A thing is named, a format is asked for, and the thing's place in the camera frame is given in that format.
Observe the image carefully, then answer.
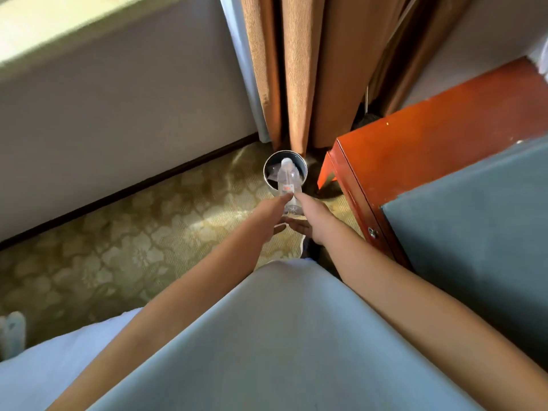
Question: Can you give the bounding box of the person's left hand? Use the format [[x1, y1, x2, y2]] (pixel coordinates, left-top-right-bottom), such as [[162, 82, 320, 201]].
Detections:
[[250, 193, 295, 244]]

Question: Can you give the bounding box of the person's right hand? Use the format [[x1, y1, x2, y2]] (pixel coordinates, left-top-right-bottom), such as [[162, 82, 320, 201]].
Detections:
[[282, 192, 343, 247]]

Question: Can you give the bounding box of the small clear bottles pair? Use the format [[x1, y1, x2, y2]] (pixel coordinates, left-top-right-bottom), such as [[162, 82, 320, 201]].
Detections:
[[277, 158, 304, 217]]

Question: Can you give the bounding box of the grey mini fridge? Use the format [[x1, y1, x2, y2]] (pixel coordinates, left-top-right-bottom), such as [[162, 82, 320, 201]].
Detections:
[[381, 136, 548, 360]]

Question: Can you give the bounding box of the person's right forearm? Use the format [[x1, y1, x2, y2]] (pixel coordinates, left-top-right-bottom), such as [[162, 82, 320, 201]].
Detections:
[[325, 226, 548, 411]]

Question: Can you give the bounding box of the person's left forearm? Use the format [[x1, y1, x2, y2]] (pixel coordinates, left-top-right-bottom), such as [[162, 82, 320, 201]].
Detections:
[[47, 228, 275, 411]]

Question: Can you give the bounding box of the person's right black shoe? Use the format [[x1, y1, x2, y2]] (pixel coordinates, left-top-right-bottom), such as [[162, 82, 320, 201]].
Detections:
[[301, 237, 322, 261]]

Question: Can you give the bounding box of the person's grey shirt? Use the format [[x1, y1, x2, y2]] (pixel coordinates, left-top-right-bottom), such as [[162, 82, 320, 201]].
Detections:
[[87, 259, 485, 411]]

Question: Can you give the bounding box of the round metal trash bin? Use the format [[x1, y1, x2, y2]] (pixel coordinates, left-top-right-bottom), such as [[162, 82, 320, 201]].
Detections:
[[263, 149, 309, 198]]

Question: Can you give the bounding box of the white sheer curtain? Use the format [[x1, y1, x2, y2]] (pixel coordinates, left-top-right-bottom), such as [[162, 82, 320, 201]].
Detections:
[[218, 0, 271, 144]]

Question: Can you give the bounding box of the brown curtain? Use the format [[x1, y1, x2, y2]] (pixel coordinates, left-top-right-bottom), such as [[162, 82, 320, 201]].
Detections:
[[239, 0, 476, 157]]

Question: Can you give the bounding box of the white bed sheet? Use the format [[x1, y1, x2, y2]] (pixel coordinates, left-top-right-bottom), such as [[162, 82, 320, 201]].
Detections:
[[0, 308, 144, 411]]

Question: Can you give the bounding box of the white plug cable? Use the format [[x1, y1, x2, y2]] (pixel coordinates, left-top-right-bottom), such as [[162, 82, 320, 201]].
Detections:
[[526, 36, 548, 84]]

